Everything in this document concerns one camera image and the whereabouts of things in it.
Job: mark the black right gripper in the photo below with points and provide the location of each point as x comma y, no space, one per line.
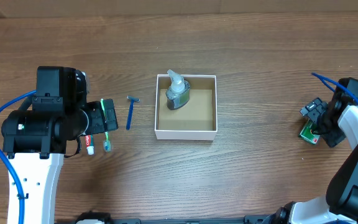
314,111

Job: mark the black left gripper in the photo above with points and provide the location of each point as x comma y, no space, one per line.
95,109

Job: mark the green white soap package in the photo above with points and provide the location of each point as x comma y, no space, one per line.
306,133

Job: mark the blue disposable razor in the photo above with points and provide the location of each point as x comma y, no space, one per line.
132,100

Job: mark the clear soap pump bottle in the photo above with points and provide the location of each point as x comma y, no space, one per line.
178,93

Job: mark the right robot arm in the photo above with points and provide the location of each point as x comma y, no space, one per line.
340,203

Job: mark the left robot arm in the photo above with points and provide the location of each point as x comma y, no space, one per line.
36,136

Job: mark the Colgate toothpaste tube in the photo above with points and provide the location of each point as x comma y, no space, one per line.
89,144

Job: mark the green toothbrush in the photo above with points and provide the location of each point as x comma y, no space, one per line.
106,143

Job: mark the white cardboard box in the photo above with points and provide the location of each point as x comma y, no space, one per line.
197,120

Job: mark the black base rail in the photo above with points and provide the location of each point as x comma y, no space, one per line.
102,217

